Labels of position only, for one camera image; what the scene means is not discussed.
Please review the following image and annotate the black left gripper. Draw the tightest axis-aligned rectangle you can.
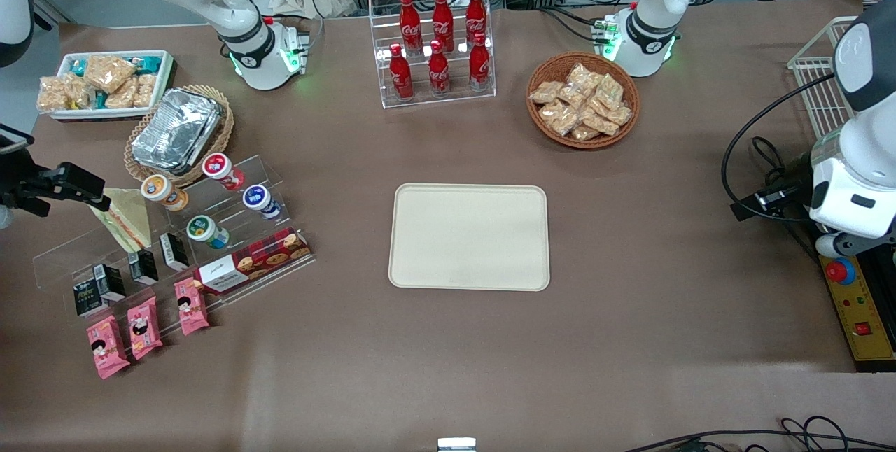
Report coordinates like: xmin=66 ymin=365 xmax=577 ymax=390
xmin=731 ymin=151 xmax=817 ymax=223

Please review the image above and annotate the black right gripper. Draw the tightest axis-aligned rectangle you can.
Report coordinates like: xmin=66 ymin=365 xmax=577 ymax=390
xmin=0 ymin=130 xmax=112 ymax=219

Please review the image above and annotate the triangular sandwich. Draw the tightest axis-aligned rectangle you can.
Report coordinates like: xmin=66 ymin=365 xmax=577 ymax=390
xmin=90 ymin=188 xmax=153 ymax=255

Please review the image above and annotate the beige rectangular tray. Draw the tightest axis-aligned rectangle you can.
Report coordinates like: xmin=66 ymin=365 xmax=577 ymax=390
xmin=388 ymin=183 xmax=551 ymax=292

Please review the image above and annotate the orange-lid yogurt cup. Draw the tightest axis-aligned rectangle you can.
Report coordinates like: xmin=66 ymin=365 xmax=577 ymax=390
xmin=140 ymin=174 xmax=190 ymax=213

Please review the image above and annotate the small black drink carton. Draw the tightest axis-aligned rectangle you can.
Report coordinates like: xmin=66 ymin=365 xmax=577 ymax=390
xmin=73 ymin=281 xmax=109 ymax=318
xmin=93 ymin=262 xmax=127 ymax=303
xmin=127 ymin=247 xmax=160 ymax=287
xmin=159 ymin=231 xmax=190 ymax=273

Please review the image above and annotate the small clear rice-cracker packet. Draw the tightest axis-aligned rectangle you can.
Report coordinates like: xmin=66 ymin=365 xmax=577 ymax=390
xmin=133 ymin=73 xmax=159 ymax=109
xmin=104 ymin=80 xmax=138 ymax=111
xmin=36 ymin=76 xmax=71 ymax=114
xmin=66 ymin=73 xmax=97 ymax=111

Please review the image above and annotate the silver foil container stack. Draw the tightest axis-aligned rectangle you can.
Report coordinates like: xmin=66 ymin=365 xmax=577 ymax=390
xmin=130 ymin=87 xmax=224 ymax=175

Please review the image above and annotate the large clear rice-cracker packet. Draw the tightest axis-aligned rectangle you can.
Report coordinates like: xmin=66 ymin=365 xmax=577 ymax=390
xmin=83 ymin=54 xmax=138 ymax=94

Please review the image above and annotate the green-lid yogurt cup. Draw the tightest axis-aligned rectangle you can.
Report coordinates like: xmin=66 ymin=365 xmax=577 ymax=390
xmin=185 ymin=215 xmax=231 ymax=251

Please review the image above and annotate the red-lid yogurt cup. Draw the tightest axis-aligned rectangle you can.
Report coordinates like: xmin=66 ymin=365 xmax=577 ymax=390
xmin=202 ymin=152 xmax=246 ymax=192

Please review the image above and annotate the white rectangular plastic bin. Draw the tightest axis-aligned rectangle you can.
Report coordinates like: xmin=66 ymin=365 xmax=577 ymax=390
xmin=48 ymin=50 xmax=176 ymax=122

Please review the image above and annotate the clear acrylic tiered shelf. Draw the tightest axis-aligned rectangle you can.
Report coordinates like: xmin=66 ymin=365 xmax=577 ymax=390
xmin=31 ymin=153 xmax=317 ymax=332

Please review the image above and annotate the pink snack packet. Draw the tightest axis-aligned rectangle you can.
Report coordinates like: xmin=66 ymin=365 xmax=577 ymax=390
xmin=85 ymin=315 xmax=132 ymax=381
xmin=174 ymin=276 xmax=211 ymax=337
xmin=127 ymin=295 xmax=165 ymax=361

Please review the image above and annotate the oval light wicker basket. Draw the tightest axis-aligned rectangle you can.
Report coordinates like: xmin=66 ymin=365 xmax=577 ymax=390
xmin=124 ymin=84 xmax=236 ymax=190

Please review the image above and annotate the yellow emergency stop box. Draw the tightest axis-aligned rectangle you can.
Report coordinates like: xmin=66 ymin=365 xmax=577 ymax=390
xmin=818 ymin=242 xmax=896 ymax=374

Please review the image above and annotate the blue-lid yogurt cup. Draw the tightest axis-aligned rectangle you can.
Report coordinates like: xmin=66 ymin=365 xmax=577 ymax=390
xmin=242 ymin=184 xmax=283 ymax=221

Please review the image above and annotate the red plaid cookie box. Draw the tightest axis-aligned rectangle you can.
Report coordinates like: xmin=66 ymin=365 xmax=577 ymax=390
xmin=193 ymin=227 xmax=312 ymax=297

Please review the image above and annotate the round brown wicker basket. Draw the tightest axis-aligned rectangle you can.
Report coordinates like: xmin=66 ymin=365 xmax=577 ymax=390
xmin=526 ymin=52 xmax=641 ymax=150

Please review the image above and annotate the red cola bottle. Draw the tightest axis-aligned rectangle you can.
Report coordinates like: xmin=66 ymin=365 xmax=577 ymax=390
xmin=465 ymin=0 xmax=488 ymax=47
xmin=468 ymin=31 xmax=491 ymax=92
xmin=388 ymin=43 xmax=414 ymax=101
xmin=398 ymin=0 xmax=424 ymax=56
xmin=431 ymin=0 xmax=455 ymax=53
xmin=428 ymin=39 xmax=451 ymax=97

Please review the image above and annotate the clear acrylic bottle rack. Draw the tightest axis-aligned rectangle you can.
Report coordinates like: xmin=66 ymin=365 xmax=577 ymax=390
xmin=368 ymin=0 xmax=497 ymax=111

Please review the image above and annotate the brown table cover sheet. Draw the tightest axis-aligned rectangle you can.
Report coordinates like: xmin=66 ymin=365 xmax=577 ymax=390
xmin=0 ymin=0 xmax=896 ymax=452

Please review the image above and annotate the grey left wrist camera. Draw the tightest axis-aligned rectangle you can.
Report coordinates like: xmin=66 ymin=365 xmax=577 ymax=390
xmin=755 ymin=185 xmax=808 ymax=212

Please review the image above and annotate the black machine power cable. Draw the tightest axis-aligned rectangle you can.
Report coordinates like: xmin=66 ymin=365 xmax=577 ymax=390
xmin=750 ymin=135 xmax=816 ymax=246

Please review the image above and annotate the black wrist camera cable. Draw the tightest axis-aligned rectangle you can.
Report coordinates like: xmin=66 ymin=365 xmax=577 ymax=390
xmin=720 ymin=72 xmax=838 ymax=224

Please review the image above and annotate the white wire basket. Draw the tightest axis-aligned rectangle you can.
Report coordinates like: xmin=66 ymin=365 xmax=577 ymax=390
xmin=787 ymin=15 xmax=860 ymax=143

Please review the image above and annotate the long black floor cable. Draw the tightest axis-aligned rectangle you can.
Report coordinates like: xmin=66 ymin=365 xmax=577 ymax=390
xmin=623 ymin=428 xmax=896 ymax=452

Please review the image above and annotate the looped black floor cable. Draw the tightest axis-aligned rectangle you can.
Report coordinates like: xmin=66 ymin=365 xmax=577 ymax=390
xmin=779 ymin=415 xmax=853 ymax=450

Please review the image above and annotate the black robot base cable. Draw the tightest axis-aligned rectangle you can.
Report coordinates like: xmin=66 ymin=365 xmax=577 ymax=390
xmin=538 ymin=7 xmax=604 ymax=44

